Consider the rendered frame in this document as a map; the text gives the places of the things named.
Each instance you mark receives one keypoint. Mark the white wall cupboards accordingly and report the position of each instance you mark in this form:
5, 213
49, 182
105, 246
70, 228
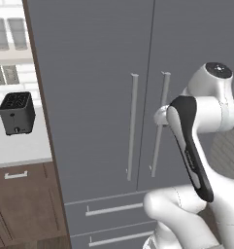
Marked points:
8, 32

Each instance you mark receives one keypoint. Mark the brown wooden fridge side panel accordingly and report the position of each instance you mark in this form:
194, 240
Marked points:
50, 136

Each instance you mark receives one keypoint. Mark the grey fridge door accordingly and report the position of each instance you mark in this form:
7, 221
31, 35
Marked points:
89, 97
193, 39

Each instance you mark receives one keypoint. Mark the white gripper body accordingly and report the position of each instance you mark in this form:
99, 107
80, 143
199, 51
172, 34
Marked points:
160, 116

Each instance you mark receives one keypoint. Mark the grey fridge drawer front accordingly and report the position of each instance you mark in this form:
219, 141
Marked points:
105, 201
115, 231

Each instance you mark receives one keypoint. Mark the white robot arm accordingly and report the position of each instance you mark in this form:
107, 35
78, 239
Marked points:
218, 113

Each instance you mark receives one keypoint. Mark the brown wooden cupboard door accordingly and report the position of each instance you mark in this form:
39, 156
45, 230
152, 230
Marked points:
27, 214

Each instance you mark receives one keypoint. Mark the brown wooden drawer front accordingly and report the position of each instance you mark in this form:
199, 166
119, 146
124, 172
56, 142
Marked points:
37, 180

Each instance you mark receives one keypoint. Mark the black toaster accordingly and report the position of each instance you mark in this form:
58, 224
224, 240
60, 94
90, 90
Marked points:
17, 113

